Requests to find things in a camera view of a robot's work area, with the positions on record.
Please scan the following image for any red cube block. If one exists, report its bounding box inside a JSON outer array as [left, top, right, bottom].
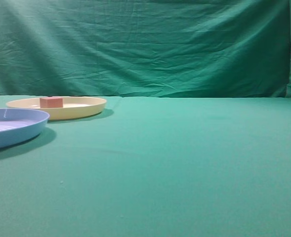
[[39, 97, 63, 108]]

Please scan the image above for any yellow plastic plate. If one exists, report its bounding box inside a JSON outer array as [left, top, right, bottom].
[[6, 96, 107, 120]]

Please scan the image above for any blue plastic plate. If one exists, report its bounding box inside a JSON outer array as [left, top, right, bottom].
[[0, 108, 50, 149]]

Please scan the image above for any green table cloth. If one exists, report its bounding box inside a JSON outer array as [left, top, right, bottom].
[[0, 97, 291, 237]]

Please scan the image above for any green backdrop cloth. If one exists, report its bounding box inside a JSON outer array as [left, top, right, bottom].
[[0, 0, 291, 97]]

